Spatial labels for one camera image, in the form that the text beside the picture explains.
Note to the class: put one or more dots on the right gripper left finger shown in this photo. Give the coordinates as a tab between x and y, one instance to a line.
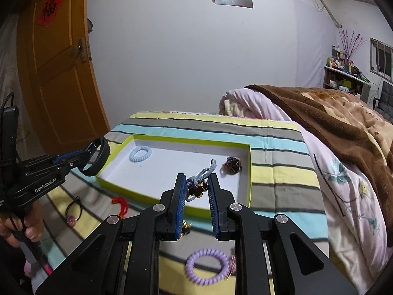
170	223

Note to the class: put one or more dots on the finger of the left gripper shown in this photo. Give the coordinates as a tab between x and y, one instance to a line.
79	165
78	156

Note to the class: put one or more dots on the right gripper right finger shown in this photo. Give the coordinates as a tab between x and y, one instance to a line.
220	199

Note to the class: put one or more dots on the black wristband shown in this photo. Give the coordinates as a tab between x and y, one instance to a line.
100	153

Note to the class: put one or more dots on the red knot ornament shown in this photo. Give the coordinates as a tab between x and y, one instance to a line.
118	200

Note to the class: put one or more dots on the black hair tie pink bead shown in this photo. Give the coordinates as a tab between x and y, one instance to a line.
73	213

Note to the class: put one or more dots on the person's left hand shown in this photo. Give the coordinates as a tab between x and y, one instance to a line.
33	222

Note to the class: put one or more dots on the dark beaded hair clip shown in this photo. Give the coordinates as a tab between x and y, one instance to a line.
232	166

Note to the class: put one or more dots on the green shallow box lid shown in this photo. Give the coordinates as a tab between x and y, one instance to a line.
143	166

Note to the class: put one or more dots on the orange wooden door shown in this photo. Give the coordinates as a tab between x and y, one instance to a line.
60	93

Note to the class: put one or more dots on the striped bed sheet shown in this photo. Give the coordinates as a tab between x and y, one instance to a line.
233	206

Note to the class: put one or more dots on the pink floral duvet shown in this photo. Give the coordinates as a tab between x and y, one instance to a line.
347	196

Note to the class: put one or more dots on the red fu door sticker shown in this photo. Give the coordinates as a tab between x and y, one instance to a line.
48	12

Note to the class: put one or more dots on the brown plush blanket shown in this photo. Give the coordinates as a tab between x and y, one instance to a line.
355	133

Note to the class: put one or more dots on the cluttered shelf desk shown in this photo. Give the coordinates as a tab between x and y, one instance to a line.
341	74

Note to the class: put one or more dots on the black office chair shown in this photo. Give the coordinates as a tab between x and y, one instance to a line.
384	104

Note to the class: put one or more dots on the purple blossom branches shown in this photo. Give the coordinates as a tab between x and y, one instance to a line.
351	42

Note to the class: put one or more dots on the white air conditioner pipe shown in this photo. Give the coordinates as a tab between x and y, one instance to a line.
325	6

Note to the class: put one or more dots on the barred window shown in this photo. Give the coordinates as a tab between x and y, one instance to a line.
381	59

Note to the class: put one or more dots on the door lock handle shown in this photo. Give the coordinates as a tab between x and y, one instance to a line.
82	51

